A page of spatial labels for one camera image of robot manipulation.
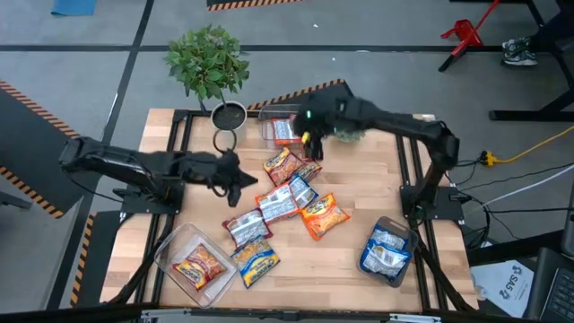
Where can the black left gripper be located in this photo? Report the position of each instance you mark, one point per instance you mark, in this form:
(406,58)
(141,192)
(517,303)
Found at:
(220,170)

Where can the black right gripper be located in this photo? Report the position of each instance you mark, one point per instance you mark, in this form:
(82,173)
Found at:
(323,114)

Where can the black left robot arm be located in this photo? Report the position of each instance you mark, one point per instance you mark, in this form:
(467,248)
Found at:
(116,163)

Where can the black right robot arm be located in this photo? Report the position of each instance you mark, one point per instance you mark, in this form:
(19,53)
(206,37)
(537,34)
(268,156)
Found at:
(403,123)

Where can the orange Maruchan noodle pack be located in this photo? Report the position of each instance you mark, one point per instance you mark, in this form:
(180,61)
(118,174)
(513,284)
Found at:
(275,205)
(283,131)
(324,216)

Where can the pale green succulent plant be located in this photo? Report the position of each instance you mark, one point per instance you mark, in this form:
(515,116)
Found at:
(354,135)

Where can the clear plastic bin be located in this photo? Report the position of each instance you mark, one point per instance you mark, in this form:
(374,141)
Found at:
(265,128)
(179,244)

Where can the black hazard striped floor mat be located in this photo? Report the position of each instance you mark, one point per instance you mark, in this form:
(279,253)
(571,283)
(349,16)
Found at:
(96,251)
(251,3)
(27,130)
(327,87)

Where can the leafy green potted plant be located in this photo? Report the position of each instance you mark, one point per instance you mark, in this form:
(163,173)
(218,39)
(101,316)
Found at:
(206,63)

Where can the grey tinted plastic bin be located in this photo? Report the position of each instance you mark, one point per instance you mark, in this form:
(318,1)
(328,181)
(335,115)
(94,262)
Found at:
(410,242)

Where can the red metal stand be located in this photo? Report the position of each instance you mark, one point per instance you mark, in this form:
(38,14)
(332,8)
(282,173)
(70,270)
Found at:
(466,33)

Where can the person's shoe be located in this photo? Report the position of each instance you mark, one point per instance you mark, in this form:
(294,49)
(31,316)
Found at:
(520,53)

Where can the white printed paper sheet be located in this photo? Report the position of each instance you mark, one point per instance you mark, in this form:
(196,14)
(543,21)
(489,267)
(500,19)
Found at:
(507,285)

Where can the blue floor mat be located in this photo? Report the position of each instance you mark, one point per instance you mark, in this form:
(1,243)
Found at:
(74,6)

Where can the person's leg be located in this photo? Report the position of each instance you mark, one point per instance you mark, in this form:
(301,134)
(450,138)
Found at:
(551,31)

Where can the black laptop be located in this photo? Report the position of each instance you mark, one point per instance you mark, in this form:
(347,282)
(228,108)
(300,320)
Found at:
(556,291)

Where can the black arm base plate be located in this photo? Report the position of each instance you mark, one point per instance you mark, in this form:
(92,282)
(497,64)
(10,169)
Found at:
(148,207)
(448,202)

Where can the silver metal bracket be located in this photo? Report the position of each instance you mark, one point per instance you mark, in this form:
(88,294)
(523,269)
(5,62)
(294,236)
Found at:
(166,312)
(414,317)

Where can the black desk leg frame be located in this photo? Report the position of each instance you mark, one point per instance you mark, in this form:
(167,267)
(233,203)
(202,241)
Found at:
(529,115)

